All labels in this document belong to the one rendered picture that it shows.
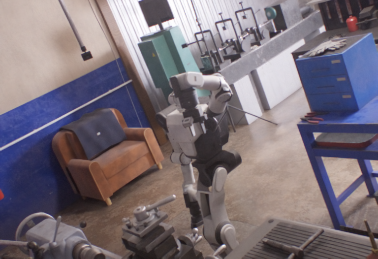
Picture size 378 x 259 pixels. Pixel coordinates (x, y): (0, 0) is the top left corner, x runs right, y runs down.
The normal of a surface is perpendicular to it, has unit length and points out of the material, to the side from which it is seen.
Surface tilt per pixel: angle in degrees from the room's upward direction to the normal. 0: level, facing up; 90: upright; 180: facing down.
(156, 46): 90
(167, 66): 90
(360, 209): 0
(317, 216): 0
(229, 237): 90
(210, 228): 66
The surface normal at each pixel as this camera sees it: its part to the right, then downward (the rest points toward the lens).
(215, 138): 0.66, 0.17
